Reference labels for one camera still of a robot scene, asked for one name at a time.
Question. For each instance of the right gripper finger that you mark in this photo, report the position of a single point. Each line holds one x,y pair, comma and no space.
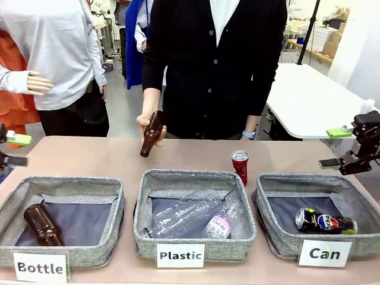
332,163
338,132

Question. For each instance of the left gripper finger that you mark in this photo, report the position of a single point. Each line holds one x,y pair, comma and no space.
19,139
15,161

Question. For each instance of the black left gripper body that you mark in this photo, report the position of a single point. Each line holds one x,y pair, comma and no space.
2,133

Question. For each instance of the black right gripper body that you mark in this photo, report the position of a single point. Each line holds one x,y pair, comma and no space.
366,130

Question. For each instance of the crushed black Pepsi can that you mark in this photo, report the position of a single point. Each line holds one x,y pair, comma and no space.
323,222

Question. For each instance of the brown glass beer bottle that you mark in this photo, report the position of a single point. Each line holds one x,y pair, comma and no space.
43,225
151,136

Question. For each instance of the clear bottle with pink label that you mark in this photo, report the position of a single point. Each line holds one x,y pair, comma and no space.
219,224

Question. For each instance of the large clear plastic bottle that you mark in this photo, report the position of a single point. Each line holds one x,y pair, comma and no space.
178,215

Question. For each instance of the person right forearm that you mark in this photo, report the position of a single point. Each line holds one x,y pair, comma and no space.
151,101

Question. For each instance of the person left forearm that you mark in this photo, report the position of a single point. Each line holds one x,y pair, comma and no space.
252,123

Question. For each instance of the grey fabric basket Can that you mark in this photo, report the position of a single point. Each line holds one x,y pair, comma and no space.
282,207

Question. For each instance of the grey fabric basket Bottle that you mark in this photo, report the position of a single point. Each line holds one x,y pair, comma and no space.
80,213

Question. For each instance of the white Can label card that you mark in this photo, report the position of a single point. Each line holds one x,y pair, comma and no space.
325,253

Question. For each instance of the dented red soda can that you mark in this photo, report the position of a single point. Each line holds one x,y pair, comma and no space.
240,166

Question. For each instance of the grey fabric basket Plastic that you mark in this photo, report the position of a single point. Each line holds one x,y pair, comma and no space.
142,207

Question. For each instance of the person right hand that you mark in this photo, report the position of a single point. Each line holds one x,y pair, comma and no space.
142,120

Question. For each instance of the orange garment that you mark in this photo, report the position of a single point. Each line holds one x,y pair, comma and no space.
15,107

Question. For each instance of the white side table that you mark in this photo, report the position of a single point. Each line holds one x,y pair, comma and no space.
308,98

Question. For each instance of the mannequin beige hand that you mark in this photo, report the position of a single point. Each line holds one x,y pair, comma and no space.
38,83

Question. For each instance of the mannequin black trousers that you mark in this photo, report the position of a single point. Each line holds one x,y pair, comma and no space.
77,115

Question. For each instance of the light blue wristwatch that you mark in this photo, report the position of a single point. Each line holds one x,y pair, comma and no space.
248,134

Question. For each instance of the cardboard boxes stack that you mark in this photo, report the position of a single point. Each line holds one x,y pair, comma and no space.
334,40

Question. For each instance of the white Bottle label card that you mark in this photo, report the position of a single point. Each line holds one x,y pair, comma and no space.
40,267

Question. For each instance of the blue jacket background person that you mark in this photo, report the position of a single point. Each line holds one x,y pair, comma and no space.
133,53

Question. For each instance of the person black cardigan torso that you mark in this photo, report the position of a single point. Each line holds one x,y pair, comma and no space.
193,74

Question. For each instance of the white Plastic label card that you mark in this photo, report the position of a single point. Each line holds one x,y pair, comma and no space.
180,255

